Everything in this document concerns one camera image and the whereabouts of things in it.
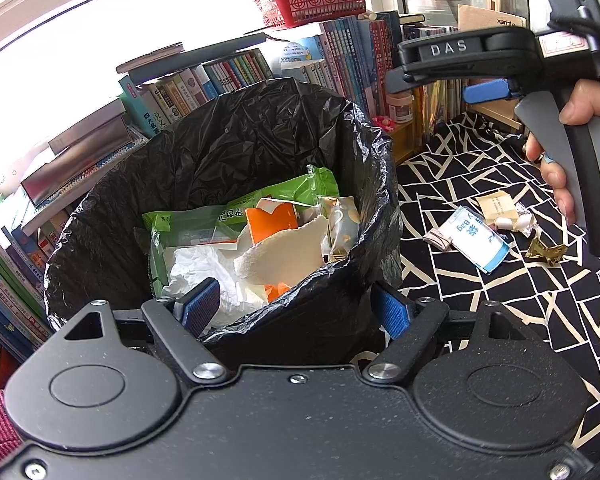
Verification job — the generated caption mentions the white blue paper packet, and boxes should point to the white blue paper packet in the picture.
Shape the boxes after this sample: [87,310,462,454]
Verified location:
[422,207,509,274]

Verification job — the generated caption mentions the white tissue paper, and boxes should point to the white tissue paper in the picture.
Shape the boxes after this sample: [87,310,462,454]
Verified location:
[162,213,332,331]

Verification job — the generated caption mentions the beige candy wrapper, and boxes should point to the beige candy wrapper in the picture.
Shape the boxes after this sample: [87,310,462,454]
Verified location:
[477,191,538,237]

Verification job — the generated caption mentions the gold foil wrapper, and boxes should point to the gold foil wrapper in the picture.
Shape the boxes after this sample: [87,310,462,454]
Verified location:
[524,236,568,266]

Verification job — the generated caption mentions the row of blue books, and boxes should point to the row of blue books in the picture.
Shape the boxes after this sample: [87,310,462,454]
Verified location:
[273,11,413,122]

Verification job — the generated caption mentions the stacked books at left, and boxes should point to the stacked books at left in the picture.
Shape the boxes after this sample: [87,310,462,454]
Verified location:
[0,99,147,235]

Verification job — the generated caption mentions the row of leaning books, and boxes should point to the row of leaning books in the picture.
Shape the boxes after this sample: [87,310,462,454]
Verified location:
[119,48,273,138]

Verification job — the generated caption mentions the person right hand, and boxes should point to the person right hand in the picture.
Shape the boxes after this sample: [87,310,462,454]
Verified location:
[524,79,600,224]

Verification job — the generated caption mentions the brown kraft sketchbook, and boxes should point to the brown kraft sketchbook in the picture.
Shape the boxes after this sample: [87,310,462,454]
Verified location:
[458,4,527,32]

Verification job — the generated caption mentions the small white lidded jar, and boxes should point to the small white lidded jar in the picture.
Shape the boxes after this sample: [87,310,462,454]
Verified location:
[386,90,414,125]

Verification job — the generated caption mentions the green plastic wrapper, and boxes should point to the green plastic wrapper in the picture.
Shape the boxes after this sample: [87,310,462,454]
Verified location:
[143,165,339,297]

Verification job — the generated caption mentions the black trash bag bin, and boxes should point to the black trash bag bin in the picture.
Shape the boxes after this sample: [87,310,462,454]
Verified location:
[44,78,402,367]

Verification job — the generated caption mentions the wooden desk shelf organizer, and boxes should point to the wooden desk shelf organizer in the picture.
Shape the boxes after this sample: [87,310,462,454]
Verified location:
[390,122,428,166]

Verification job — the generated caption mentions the black white geometric tablecloth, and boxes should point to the black white geometric tablecloth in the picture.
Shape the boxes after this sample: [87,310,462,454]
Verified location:
[396,113,600,458]

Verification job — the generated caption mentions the red flower ornament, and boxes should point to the red flower ornament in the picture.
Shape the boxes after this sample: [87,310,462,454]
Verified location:
[372,116,396,133]

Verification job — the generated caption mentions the orange snack wrapper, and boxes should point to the orange snack wrapper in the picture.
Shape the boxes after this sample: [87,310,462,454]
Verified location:
[244,199,301,304]

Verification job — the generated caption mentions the dark flat book on top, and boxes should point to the dark flat book on top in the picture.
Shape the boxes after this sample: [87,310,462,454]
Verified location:
[125,32,268,84]

